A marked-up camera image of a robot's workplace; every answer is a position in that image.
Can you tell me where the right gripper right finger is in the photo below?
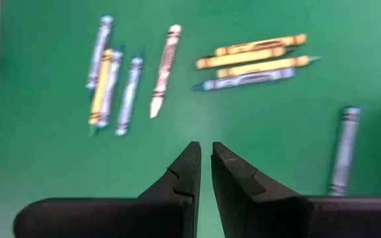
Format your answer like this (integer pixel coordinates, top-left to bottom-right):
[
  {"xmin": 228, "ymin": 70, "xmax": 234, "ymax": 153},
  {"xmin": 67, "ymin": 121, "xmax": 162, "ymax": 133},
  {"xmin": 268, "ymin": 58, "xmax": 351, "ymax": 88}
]
[{"xmin": 210, "ymin": 141, "xmax": 381, "ymax": 238}]

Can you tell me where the white crayon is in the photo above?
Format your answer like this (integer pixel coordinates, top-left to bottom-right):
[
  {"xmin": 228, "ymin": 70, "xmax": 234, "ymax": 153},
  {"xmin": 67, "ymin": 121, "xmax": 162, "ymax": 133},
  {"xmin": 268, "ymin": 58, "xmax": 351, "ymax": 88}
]
[{"xmin": 148, "ymin": 23, "xmax": 183, "ymax": 120}]

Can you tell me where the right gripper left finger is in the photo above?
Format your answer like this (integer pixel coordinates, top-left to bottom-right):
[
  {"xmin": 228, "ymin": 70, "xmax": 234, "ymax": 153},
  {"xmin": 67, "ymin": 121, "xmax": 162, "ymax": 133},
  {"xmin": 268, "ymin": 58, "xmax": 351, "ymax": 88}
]
[{"xmin": 13, "ymin": 141, "xmax": 202, "ymax": 238}]

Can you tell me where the yellow crayon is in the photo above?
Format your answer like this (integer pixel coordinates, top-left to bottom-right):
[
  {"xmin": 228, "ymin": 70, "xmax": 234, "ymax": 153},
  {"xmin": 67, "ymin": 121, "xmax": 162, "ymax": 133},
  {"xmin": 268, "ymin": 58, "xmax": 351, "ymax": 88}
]
[
  {"xmin": 195, "ymin": 46, "xmax": 299, "ymax": 70},
  {"xmin": 216, "ymin": 54, "xmax": 324, "ymax": 79},
  {"xmin": 206, "ymin": 32, "xmax": 308, "ymax": 58},
  {"xmin": 87, "ymin": 48, "xmax": 114, "ymax": 136}
]

